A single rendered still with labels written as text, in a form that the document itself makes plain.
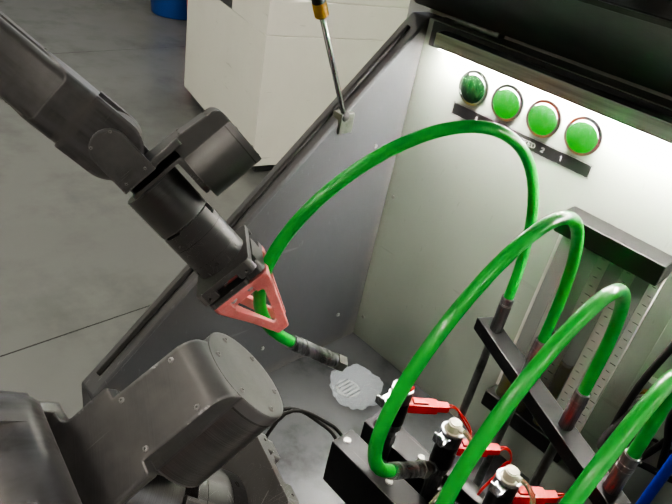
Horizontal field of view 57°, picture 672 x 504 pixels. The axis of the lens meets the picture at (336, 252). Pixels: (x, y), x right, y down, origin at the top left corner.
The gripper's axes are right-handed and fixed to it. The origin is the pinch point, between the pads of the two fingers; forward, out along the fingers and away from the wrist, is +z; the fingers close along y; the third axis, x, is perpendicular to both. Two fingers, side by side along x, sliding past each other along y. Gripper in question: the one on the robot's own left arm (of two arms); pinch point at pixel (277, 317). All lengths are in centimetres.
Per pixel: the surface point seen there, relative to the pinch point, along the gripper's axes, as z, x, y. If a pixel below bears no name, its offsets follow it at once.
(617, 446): 14.8, -19.2, -25.4
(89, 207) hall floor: 5, 94, 244
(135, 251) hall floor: 28, 81, 210
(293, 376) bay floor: 27.9, 14.9, 35.8
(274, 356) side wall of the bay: 22.6, 15.0, 36.4
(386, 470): 15.0, -0.5, -12.3
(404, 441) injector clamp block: 29.3, 0.8, 6.1
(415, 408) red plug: 22.7, -4.2, 2.2
